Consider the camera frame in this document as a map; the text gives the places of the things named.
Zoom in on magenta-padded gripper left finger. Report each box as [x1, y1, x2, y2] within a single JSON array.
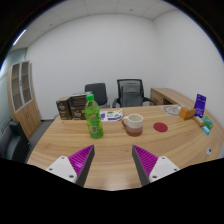
[[45, 144, 96, 188]]

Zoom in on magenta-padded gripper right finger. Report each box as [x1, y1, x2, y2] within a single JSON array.
[[131, 144, 181, 187]]

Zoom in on green drink bottle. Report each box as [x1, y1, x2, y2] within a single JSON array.
[[84, 93, 104, 140]]

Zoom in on flat round red coaster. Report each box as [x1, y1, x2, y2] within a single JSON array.
[[152, 121, 169, 133]]

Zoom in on cream and brown mug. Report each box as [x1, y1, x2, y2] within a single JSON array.
[[121, 113, 145, 138]]

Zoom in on small tan box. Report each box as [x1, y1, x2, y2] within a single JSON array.
[[192, 115, 205, 128]]

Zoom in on black leather armchair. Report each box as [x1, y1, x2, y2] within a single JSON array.
[[0, 119, 32, 164]]

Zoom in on orange-brown box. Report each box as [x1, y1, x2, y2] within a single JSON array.
[[178, 106, 197, 121]]

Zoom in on green flat box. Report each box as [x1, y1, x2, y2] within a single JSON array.
[[201, 115, 214, 130]]

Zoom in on dark brown cardboard box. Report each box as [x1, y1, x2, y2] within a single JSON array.
[[68, 91, 93, 121]]

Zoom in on wooden shelf cabinet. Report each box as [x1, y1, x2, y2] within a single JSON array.
[[6, 60, 42, 140]]

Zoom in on white printed sticker sheet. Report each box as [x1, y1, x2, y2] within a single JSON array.
[[99, 108, 124, 123]]

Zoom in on wooden side desk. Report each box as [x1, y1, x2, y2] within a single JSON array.
[[149, 87, 198, 109]]

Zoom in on purple package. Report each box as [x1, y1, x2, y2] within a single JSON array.
[[194, 93, 208, 119]]

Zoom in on black mesh office chair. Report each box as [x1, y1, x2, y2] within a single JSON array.
[[112, 78, 158, 109]]

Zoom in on dark padded office chair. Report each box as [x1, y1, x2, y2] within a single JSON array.
[[84, 82, 111, 109]]

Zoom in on long ceiling light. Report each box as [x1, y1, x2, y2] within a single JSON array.
[[12, 28, 28, 47]]

